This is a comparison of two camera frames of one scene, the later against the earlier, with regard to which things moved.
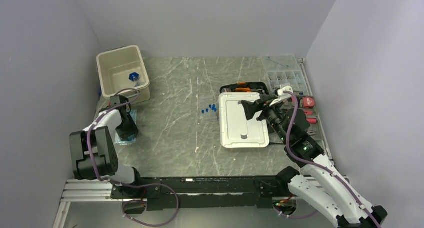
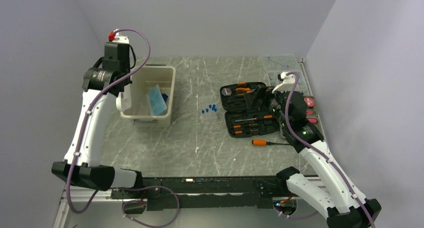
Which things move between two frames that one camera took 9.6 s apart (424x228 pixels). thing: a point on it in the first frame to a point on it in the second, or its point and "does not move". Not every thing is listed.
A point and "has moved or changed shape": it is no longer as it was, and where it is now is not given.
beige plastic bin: (122, 72) has moved or changed shape
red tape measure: (308, 102) does not move
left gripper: (133, 130) to (128, 67)
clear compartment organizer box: (284, 70) does not move
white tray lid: (236, 131) has moved or changed shape
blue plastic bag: (120, 141) to (155, 100)
